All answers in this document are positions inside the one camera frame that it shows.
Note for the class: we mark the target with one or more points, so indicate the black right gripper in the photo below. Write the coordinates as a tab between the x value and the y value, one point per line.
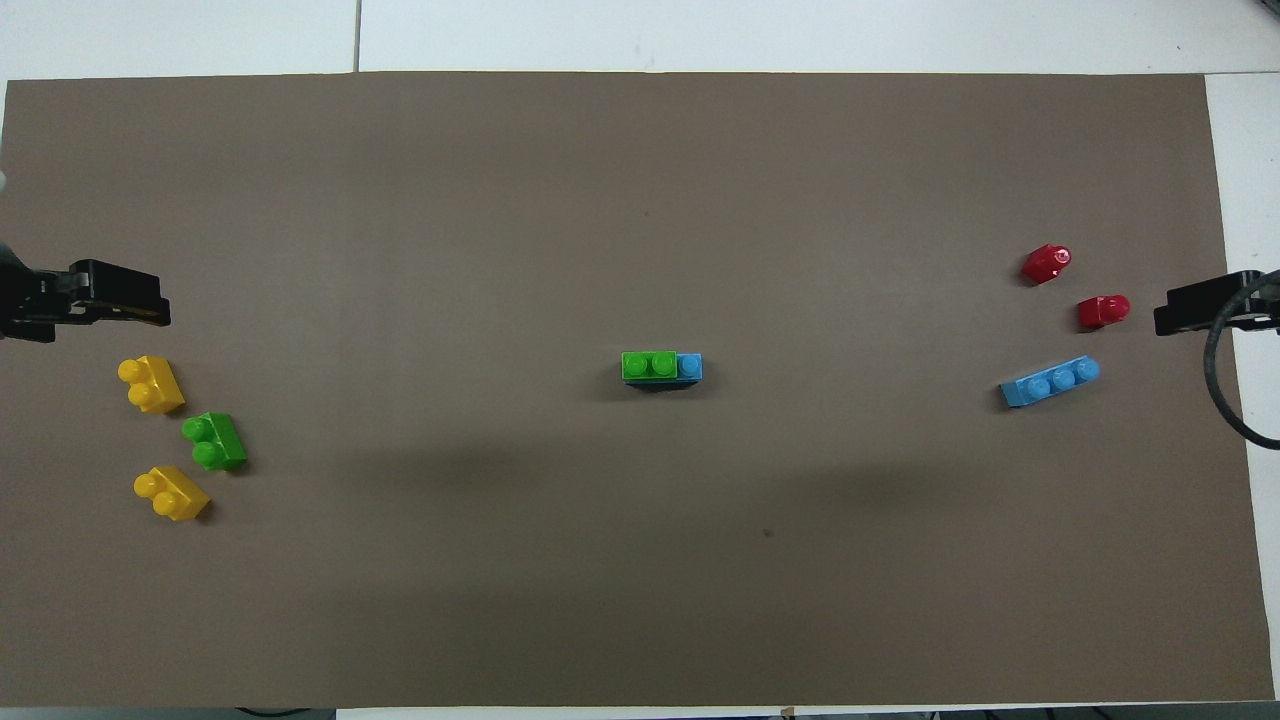
1262	310

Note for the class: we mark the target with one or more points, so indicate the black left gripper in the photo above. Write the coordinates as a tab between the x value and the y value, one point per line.
25	300

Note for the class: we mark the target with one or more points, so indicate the blue three-stud toy block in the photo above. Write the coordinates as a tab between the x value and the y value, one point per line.
690	367
1050	383

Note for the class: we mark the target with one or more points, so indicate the green two-stud toy block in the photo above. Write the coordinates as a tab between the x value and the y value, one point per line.
648	365
215	442

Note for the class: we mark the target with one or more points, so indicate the yellow two-stud toy block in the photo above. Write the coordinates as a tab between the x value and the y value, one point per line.
172	493
152	385

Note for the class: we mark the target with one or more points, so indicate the red single-stud toy block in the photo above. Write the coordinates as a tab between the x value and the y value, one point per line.
1103	312
1045	264

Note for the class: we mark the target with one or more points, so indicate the brown table mat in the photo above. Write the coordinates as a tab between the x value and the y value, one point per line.
640	200

